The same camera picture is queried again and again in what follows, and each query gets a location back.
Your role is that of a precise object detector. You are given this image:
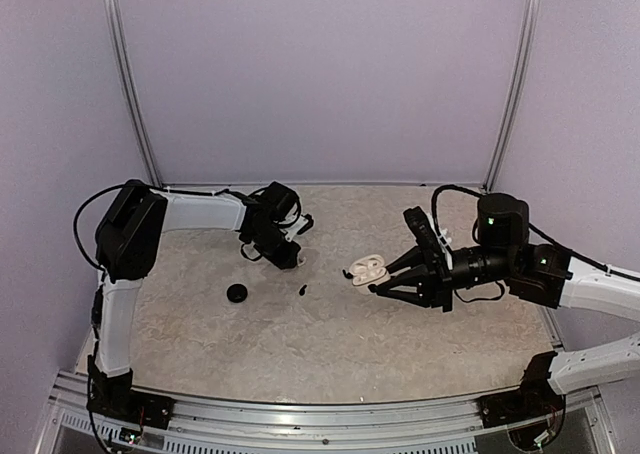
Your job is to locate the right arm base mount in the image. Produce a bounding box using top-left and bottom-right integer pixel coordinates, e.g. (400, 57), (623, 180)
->
(476, 351), (566, 428)

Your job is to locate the white earbud charging case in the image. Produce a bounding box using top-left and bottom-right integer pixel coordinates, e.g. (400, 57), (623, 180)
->
(348, 254), (390, 289)

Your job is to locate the black round charging case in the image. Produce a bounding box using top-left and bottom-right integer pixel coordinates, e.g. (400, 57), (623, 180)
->
(226, 283), (248, 304)

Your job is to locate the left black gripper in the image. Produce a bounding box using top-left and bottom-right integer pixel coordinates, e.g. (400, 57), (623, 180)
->
(249, 225), (302, 271)

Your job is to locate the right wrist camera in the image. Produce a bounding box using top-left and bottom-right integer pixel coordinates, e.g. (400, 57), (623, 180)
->
(403, 206), (452, 255)

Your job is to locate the front aluminium rail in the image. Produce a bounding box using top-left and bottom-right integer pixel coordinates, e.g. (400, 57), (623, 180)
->
(30, 373), (616, 453)

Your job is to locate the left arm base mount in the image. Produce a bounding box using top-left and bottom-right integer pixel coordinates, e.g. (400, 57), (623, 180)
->
(87, 355), (175, 430)

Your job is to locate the right aluminium frame post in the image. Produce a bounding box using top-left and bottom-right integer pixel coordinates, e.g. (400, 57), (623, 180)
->
(483, 0), (541, 192)

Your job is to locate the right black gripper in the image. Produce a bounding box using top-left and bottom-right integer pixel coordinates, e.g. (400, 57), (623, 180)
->
(376, 244), (517, 312)

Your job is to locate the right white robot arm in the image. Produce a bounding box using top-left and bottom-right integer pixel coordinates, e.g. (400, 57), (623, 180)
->
(365, 184), (639, 321)

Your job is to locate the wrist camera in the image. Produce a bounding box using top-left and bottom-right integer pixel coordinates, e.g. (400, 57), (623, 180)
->
(403, 206), (452, 255)
(260, 181), (315, 241)

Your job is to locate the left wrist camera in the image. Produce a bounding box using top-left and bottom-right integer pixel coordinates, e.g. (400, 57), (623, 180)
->
(260, 181), (315, 241)

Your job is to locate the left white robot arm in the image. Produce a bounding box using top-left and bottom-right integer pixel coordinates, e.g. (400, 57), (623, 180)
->
(95, 179), (314, 378)

